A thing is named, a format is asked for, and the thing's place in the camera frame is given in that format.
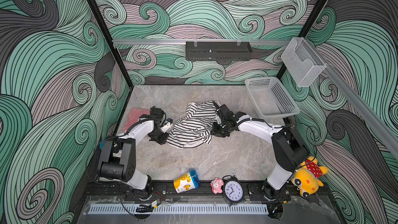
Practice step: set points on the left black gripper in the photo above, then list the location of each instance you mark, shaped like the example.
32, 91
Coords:
162, 139

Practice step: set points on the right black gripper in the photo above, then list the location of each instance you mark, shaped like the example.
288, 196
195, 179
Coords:
214, 132

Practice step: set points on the red white striped tank top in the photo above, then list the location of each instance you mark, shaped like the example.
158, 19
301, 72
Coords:
133, 117

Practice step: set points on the black white zebra tank top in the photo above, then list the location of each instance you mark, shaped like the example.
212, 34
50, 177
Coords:
194, 129

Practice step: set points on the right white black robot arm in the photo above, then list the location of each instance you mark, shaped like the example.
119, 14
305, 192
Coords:
288, 146

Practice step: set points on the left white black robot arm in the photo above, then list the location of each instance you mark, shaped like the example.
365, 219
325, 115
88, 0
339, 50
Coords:
117, 160

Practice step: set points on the grey plastic laundry basket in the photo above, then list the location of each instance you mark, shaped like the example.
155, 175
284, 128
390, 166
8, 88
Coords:
270, 98

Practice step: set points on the yellow blue snack cup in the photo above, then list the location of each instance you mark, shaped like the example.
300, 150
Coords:
187, 182

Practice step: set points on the pink plush toy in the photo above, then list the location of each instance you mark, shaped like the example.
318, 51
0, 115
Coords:
216, 185

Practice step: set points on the black alarm clock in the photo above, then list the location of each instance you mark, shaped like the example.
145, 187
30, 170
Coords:
233, 192

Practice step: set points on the yellow plush toy red shirt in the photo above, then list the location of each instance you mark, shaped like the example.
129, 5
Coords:
306, 178

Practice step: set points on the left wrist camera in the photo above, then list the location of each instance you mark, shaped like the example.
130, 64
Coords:
167, 125

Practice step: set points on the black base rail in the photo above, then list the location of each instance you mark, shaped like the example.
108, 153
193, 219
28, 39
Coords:
164, 189

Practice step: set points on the black metal wall shelf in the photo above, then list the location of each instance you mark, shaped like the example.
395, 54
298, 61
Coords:
220, 51

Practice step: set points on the white slotted cable duct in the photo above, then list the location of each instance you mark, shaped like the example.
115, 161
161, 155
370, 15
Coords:
250, 209

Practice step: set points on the clear plastic wall bin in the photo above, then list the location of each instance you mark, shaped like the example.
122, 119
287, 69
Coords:
303, 61

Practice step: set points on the aluminium back wall rail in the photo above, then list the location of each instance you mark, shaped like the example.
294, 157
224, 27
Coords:
157, 41

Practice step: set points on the aluminium wall rail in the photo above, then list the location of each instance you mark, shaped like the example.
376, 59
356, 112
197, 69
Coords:
369, 84
157, 41

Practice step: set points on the aluminium right wall rail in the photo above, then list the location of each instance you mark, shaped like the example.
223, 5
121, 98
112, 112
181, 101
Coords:
369, 84

